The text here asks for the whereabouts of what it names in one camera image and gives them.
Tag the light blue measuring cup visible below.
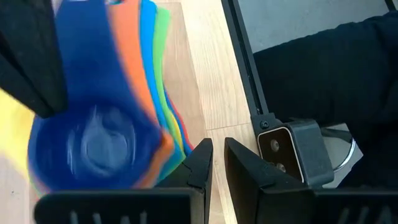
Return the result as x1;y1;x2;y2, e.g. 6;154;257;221
139;0;187;181

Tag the small dark blue measuring cup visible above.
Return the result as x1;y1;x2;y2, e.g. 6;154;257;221
27;0;170;191

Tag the small black camera box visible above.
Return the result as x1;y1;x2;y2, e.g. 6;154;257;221
257;119;335;189

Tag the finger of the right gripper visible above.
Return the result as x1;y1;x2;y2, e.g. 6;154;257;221
0;35;52;119
0;0;68;116

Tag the black metal table frame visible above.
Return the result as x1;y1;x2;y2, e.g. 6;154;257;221
221;0;282;139

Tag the chrome stool base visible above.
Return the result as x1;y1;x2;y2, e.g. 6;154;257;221
320;126;358;172

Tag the orange measuring cup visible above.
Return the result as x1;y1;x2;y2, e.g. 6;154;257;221
107;0;175;190

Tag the green measuring cup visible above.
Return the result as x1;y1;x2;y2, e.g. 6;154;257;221
152;6;185;156

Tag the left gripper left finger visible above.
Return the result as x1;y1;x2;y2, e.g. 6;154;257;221
33;138;214;224

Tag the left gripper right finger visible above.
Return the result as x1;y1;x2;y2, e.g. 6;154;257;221
223;137;398;224

